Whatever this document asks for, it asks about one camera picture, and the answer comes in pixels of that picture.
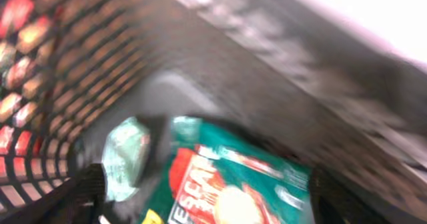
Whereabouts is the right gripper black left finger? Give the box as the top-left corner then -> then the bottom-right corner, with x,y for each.
1,163 -> 106,224

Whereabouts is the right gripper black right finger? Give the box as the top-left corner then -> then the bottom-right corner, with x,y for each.
309,167 -> 390,224

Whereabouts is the light teal snack packet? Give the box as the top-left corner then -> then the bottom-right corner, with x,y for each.
101,117 -> 150,202

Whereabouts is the green Nescafe coffee bag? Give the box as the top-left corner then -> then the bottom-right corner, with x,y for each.
139,116 -> 314,224

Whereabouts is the orange San Remo spaghetti pack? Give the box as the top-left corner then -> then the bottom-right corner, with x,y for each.
0,0 -> 73,185

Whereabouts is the grey plastic lattice basket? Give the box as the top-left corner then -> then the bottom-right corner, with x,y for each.
1,0 -> 426,223

